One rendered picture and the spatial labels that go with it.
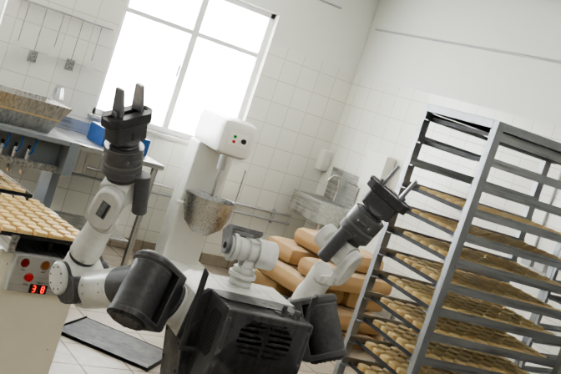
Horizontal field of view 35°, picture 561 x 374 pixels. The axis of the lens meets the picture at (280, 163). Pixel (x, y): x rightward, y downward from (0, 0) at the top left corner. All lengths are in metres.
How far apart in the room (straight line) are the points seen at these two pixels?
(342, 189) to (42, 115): 4.59
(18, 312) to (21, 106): 0.99
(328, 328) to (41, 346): 1.69
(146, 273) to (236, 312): 0.22
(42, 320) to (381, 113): 5.13
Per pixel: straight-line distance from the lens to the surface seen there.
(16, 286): 3.35
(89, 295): 2.04
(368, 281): 3.44
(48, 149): 4.12
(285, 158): 8.26
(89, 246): 2.09
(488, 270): 3.17
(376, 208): 2.18
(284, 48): 8.05
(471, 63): 7.42
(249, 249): 1.97
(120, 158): 1.93
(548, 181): 3.22
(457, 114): 3.22
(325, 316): 2.06
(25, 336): 3.48
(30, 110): 4.00
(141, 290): 1.87
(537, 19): 7.11
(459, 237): 3.03
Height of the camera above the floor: 1.67
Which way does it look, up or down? 4 degrees down
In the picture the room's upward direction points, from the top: 18 degrees clockwise
